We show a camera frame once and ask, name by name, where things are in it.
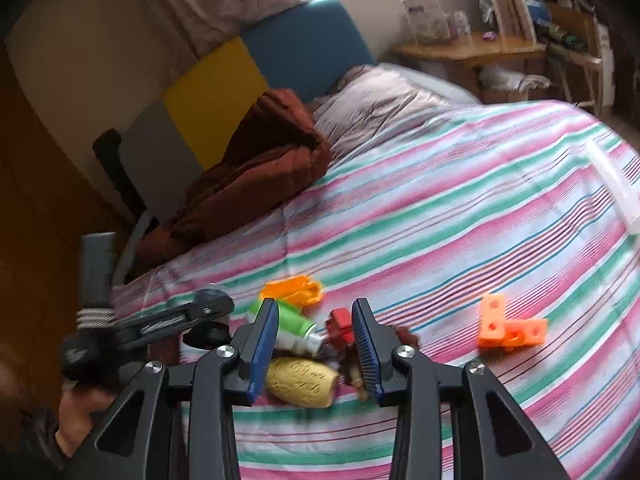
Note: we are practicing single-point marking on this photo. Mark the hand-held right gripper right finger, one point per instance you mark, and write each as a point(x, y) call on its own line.
point(365, 355)

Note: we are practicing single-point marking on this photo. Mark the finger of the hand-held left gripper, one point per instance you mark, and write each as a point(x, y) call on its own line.
point(170, 317)

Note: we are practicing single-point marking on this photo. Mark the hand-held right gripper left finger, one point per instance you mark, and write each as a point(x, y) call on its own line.
point(264, 347)

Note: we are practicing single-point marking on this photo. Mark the green white plug device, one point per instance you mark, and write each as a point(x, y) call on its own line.
point(295, 327)

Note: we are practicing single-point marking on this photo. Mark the red cube block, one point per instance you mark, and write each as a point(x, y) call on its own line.
point(340, 325)

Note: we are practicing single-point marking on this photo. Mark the yellow perforated soap box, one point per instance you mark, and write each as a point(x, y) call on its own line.
point(300, 380)

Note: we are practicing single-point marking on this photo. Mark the orange plastic clip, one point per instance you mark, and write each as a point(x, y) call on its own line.
point(295, 290)

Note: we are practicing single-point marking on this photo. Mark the orange cube block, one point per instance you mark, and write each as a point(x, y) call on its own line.
point(492, 327)

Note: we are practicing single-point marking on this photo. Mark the person's left hand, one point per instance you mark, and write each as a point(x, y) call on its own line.
point(77, 410)

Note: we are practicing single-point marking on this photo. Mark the wooden wardrobe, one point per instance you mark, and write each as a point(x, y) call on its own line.
point(40, 210)

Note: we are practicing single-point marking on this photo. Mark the striped bedsheet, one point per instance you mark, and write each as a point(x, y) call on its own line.
point(450, 210)

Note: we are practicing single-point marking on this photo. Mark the brown blanket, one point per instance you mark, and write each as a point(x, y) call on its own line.
point(260, 160)

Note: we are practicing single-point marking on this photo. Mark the grey yellow blue headboard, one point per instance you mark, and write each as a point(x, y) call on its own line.
point(215, 100)

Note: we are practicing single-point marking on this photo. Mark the grey pillow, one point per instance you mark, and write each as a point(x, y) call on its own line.
point(380, 105)

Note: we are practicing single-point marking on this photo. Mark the clear plastic lid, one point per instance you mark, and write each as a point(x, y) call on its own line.
point(615, 175)

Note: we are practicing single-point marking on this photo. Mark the white crumpled cloth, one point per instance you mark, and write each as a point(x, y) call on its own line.
point(510, 79)

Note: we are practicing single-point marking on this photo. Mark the wooden bedside table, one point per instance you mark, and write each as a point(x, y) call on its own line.
point(470, 52)

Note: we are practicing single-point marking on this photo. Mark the white labelled box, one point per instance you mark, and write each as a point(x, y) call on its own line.
point(422, 15)

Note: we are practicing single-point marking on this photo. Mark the wooden shelf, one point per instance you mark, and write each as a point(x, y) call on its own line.
point(570, 35)

